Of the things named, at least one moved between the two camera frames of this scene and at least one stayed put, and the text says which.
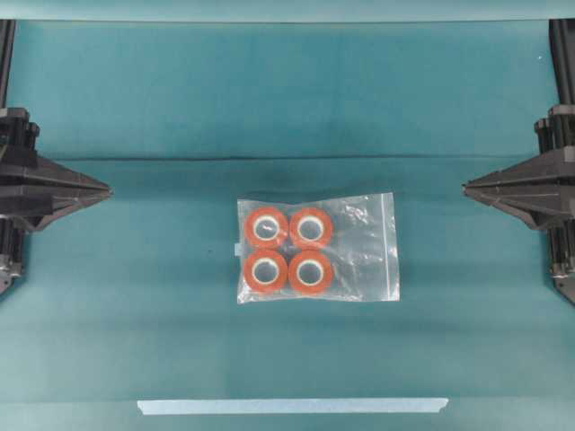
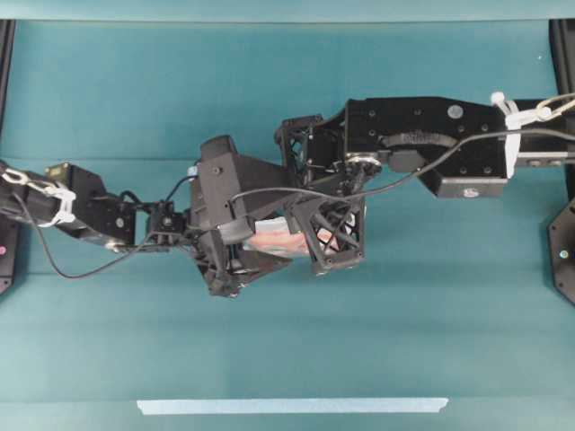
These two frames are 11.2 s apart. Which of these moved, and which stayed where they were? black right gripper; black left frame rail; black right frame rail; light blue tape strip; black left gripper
Moved: black left gripper; black right gripper
Stayed: black right frame rail; light blue tape strip; black left frame rail
